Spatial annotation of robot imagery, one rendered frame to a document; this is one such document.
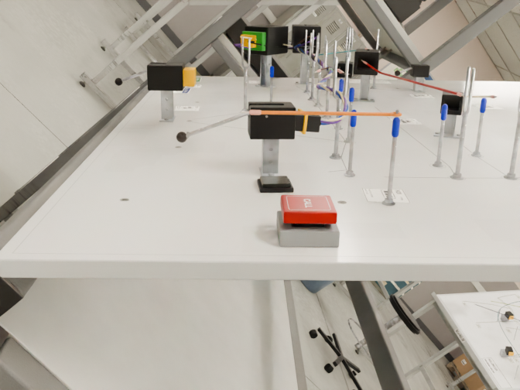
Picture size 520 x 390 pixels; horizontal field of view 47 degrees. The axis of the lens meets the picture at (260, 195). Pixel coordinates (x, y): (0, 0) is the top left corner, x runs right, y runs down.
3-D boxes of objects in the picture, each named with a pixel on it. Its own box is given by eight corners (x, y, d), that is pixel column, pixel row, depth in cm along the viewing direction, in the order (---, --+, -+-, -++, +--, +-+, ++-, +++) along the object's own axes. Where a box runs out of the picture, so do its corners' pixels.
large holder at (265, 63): (304, 82, 157) (306, 25, 152) (266, 90, 143) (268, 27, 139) (282, 80, 161) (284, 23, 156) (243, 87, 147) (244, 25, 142)
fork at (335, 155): (330, 159, 86) (336, 57, 81) (327, 155, 87) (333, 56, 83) (343, 159, 86) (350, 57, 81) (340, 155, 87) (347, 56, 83)
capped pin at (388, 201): (378, 202, 68) (387, 108, 65) (389, 200, 69) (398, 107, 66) (387, 206, 67) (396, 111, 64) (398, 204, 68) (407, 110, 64)
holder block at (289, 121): (247, 131, 79) (248, 101, 77) (289, 131, 79) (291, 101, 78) (250, 139, 75) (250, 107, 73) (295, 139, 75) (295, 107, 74)
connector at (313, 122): (278, 124, 78) (280, 109, 77) (314, 127, 79) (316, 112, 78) (283, 130, 75) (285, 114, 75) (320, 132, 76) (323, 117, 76)
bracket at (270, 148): (258, 168, 81) (259, 131, 79) (276, 168, 81) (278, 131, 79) (261, 178, 76) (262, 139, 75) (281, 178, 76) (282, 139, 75)
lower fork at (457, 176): (466, 180, 77) (481, 68, 73) (452, 179, 77) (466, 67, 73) (460, 176, 79) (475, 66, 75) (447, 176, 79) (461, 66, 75)
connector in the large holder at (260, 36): (265, 50, 141) (266, 32, 139) (258, 51, 138) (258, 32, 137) (245, 49, 144) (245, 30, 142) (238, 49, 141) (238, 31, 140)
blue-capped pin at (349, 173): (342, 173, 79) (347, 108, 76) (354, 173, 79) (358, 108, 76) (344, 176, 78) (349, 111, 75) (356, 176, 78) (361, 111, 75)
